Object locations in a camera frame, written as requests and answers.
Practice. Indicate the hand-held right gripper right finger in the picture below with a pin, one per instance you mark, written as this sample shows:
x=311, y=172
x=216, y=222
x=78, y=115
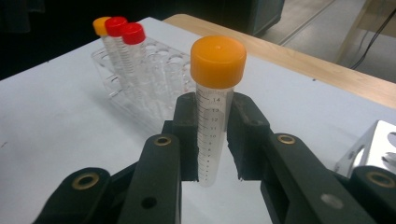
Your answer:
x=280, y=174

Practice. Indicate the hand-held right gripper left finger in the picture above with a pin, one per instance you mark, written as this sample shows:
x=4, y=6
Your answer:
x=162, y=174

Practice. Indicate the metal tube rack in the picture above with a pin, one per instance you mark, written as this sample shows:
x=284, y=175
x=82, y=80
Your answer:
x=373, y=146

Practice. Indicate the clear acrylic tube rack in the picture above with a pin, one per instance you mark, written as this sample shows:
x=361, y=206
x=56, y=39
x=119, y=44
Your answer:
x=169, y=71

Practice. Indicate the orange-capped test tube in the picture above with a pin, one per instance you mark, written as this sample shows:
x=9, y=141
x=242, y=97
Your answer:
x=100, y=26
x=218, y=62

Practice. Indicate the red-capped test tube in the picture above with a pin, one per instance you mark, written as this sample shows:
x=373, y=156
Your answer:
x=134, y=32
x=115, y=25

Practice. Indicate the dark grey cabinet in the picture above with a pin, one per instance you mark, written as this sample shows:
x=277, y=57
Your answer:
x=267, y=15

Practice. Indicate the light wooden furniture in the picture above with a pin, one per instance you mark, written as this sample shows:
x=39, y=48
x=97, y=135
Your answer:
x=370, y=21

